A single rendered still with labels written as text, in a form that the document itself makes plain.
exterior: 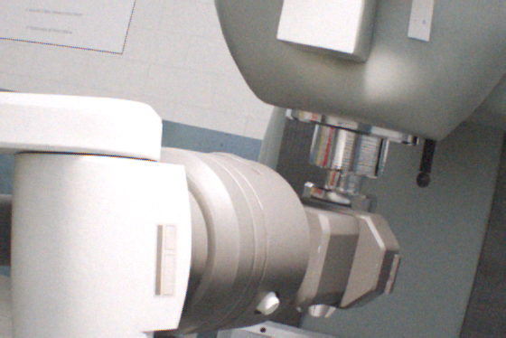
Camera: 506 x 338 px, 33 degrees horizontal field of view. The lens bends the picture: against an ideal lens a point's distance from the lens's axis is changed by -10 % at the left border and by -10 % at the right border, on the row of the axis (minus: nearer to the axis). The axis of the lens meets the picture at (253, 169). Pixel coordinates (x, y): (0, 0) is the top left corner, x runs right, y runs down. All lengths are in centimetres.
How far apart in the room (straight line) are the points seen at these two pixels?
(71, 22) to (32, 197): 521
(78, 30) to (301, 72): 505
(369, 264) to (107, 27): 496
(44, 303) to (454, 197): 64
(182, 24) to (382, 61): 474
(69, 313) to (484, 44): 27
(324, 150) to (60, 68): 502
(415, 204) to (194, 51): 427
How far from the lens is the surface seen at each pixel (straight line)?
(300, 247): 44
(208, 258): 40
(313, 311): 56
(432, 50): 48
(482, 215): 93
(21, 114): 34
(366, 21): 46
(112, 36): 539
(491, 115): 67
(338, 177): 56
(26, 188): 36
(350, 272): 50
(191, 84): 514
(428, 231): 93
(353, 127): 52
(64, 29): 557
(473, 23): 49
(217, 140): 505
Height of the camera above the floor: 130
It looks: 3 degrees down
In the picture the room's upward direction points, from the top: 11 degrees clockwise
